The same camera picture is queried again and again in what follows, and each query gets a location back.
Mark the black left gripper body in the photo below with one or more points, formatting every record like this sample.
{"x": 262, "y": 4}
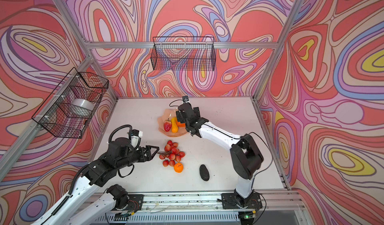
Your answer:
{"x": 139, "y": 156}

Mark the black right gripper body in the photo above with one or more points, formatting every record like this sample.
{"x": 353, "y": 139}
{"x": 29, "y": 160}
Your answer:
{"x": 180, "y": 116}

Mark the large fake orange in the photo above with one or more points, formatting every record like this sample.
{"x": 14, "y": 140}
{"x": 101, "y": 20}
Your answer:
{"x": 179, "y": 124}

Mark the yellow fake squash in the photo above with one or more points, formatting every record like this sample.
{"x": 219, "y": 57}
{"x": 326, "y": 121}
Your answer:
{"x": 175, "y": 128}

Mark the red fake strawberry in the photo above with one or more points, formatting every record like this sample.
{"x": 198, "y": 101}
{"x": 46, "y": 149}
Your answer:
{"x": 167, "y": 126}

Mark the small orange tangerine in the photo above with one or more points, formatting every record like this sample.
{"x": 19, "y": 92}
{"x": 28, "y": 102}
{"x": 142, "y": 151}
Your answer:
{"x": 178, "y": 167}

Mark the dark fake avocado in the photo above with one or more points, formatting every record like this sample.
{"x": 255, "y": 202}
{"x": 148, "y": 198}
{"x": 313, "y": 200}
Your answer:
{"x": 204, "y": 173}

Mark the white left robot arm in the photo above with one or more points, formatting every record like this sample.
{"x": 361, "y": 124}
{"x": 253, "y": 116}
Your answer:
{"x": 124, "y": 150}

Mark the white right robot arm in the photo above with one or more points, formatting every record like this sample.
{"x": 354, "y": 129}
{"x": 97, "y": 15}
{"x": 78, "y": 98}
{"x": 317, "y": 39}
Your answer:
{"x": 247, "y": 159}

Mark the peach scalloped fruit bowl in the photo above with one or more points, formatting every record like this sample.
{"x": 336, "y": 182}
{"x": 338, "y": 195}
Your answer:
{"x": 168, "y": 114}

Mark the red strawberry bunch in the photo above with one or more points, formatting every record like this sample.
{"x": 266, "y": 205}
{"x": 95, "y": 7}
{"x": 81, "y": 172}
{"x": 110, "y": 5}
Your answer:
{"x": 171, "y": 154}

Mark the white tape roll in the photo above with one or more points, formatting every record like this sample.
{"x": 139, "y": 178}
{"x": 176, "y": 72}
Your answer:
{"x": 81, "y": 107}

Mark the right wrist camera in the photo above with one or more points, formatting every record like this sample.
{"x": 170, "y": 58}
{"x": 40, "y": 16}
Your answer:
{"x": 185, "y": 99}

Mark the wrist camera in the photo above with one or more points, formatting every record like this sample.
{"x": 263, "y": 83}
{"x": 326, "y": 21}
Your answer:
{"x": 185, "y": 99}
{"x": 136, "y": 136}

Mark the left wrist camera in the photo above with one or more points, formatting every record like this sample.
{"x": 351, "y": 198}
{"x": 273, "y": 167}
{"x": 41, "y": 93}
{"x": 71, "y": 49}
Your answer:
{"x": 136, "y": 136}

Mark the black wire basket back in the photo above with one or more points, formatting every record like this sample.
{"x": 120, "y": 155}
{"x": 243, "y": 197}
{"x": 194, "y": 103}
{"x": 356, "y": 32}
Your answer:
{"x": 177, "y": 58}

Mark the black wire basket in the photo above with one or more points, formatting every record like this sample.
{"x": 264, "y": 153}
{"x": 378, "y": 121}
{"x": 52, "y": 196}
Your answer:
{"x": 177, "y": 58}
{"x": 57, "y": 119}

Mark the black wire basket left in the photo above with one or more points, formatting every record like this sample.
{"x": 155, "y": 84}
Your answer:
{"x": 57, "y": 119}

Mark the aluminium horizontal frame bar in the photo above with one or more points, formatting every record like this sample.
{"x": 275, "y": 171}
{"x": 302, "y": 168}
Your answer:
{"x": 218, "y": 45}

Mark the metal base rail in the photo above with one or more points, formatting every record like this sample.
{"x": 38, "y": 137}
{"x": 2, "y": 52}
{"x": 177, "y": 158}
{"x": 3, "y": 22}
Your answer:
{"x": 220, "y": 207}

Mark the aluminium corner frame post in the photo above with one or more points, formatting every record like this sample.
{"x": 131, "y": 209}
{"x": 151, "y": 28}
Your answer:
{"x": 82, "y": 42}

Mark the aluminium right frame post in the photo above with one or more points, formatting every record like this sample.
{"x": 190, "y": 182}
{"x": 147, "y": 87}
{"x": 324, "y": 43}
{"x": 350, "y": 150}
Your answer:
{"x": 291, "y": 18}

